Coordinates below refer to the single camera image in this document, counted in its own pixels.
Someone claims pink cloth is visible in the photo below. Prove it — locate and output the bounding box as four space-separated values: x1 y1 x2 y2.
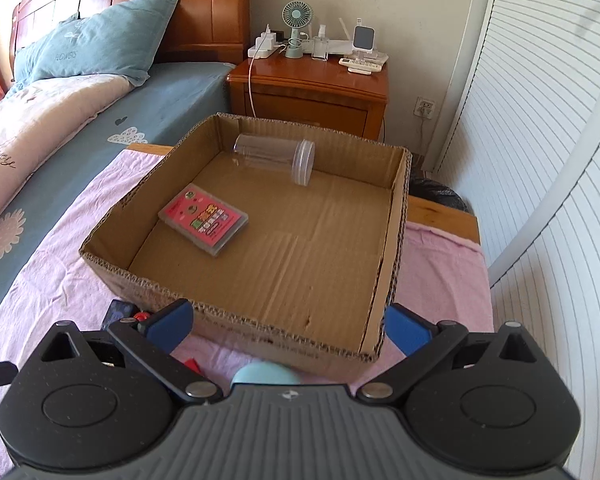
0 147 496 480

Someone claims white socket cable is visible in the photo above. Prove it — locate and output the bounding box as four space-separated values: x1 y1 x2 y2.
419 115 440 172

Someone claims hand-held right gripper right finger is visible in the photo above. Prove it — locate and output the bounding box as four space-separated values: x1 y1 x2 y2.
355 303 538 403

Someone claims white charger plug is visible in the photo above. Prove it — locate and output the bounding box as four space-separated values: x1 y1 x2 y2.
257 24 281 48

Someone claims small green desk fan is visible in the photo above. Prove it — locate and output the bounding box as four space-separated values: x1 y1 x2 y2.
281 1 314 59

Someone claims wooden headboard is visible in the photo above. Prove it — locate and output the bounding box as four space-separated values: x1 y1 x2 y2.
0 0 253 83

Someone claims pink pillow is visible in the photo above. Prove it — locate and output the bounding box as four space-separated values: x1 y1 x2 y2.
0 72 133 233

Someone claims clear small bottle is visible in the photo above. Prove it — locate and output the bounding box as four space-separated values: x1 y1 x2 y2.
312 24 330 61

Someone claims white louvered closet door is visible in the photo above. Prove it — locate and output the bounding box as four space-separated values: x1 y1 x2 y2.
489 7 600 480
432 0 600 273

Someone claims cardboard box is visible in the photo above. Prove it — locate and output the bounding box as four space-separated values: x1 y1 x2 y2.
79 112 413 383

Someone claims clear plastic jar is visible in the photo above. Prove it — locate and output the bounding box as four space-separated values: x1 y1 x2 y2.
232 132 316 186

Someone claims white power strip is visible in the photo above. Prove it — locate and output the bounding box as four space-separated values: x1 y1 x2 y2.
247 42 288 60

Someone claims teal egg-shaped toy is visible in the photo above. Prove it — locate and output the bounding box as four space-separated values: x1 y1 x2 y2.
230 362 306 389

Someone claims white router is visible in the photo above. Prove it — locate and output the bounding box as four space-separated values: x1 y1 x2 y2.
325 16 388 59

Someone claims white stand with grey screen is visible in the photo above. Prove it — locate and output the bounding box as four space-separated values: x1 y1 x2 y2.
352 17 377 57

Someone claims white charging cable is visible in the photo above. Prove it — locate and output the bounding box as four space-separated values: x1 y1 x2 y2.
247 55 259 117

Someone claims blue bed sheet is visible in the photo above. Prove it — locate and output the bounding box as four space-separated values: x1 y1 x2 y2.
0 60 236 341

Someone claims black bag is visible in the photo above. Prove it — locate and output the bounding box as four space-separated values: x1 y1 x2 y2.
409 166 472 214

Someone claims white wall socket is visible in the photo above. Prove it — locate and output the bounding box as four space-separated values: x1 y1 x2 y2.
414 96 438 120

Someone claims wooden nightstand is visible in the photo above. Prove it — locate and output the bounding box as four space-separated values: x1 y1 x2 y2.
226 52 391 142

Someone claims blue pillow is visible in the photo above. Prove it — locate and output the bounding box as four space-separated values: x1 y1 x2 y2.
12 0 181 86

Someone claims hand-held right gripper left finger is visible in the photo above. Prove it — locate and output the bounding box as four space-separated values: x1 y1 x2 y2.
40 298 226 403

